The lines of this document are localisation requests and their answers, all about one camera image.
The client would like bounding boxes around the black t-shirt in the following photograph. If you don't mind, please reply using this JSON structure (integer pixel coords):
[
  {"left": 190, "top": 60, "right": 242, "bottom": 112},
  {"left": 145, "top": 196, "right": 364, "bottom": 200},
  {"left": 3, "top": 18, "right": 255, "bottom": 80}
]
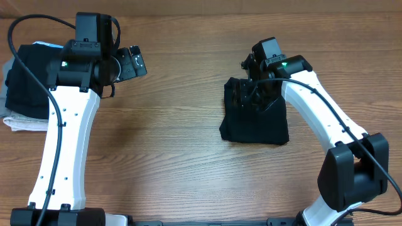
[{"left": 219, "top": 77, "right": 289, "bottom": 145}]

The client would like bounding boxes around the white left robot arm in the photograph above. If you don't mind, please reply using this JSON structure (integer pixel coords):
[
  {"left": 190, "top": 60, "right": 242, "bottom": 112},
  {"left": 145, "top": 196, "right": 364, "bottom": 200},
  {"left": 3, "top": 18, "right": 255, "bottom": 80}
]
[{"left": 10, "top": 41, "right": 147, "bottom": 225}]

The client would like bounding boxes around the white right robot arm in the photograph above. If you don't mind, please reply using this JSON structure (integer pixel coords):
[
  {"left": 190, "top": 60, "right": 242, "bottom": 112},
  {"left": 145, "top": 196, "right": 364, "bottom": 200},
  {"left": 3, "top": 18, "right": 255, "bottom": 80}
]
[{"left": 220, "top": 54, "right": 389, "bottom": 225}]

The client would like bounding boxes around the folded light blue garment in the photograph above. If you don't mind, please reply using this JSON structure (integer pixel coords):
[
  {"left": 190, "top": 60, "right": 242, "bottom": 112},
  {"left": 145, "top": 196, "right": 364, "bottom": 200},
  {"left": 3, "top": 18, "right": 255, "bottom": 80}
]
[{"left": 32, "top": 41, "right": 63, "bottom": 48}]

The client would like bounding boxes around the folded black garment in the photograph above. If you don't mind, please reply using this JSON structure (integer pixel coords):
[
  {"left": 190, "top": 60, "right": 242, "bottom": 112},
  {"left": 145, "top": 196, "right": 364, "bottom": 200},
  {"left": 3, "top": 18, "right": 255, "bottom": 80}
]
[{"left": 5, "top": 44, "right": 61, "bottom": 119}]

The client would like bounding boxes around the folded grey garment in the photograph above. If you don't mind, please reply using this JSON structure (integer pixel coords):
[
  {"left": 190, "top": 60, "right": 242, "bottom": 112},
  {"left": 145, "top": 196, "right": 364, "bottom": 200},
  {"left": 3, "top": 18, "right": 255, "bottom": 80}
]
[{"left": 1, "top": 56, "right": 14, "bottom": 118}]

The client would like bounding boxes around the folded beige garment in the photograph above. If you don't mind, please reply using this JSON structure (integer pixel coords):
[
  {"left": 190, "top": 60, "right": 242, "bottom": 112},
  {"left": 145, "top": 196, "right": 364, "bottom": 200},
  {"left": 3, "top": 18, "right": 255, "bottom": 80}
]
[{"left": 3, "top": 112, "right": 48, "bottom": 132}]

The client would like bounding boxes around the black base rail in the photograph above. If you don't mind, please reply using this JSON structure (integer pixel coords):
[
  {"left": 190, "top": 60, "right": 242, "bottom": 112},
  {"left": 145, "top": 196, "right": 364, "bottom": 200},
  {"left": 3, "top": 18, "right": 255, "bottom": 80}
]
[{"left": 128, "top": 216, "right": 298, "bottom": 226}]

